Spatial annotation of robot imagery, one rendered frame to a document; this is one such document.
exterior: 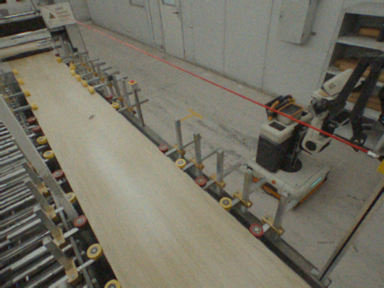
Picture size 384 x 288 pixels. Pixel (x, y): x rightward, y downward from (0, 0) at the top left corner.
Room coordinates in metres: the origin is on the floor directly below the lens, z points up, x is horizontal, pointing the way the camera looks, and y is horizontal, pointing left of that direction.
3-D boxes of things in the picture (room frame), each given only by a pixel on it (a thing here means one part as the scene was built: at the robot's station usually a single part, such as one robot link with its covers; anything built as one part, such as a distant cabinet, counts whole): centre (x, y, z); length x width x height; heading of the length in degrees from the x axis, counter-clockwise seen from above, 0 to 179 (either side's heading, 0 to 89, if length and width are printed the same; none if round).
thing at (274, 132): (1.89, -1.04, 0.59); 0.55 x 0.34 x 0.83; 124
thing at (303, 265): (2.59, 0.72, 0.67); 5.11 x 0.08 x 0.10; 34
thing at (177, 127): (1.60, 0.06, 0.91); 0.04 x 0.04 x 0.48; 34
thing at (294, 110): (1.91, -1.03, 0.87); 0.23 x 0.15 x 0.11; 124
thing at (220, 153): (1.18, -0.22, 0.89); 0.04 x 0.04 x 0.48; 34
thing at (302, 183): (1.81, -1.09, 0.16); 0.67 x 0.64 x 0.25; 34
